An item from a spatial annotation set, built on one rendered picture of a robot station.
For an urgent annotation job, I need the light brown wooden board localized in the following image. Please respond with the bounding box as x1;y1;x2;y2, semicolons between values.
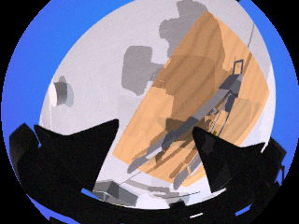
112;11;269;188

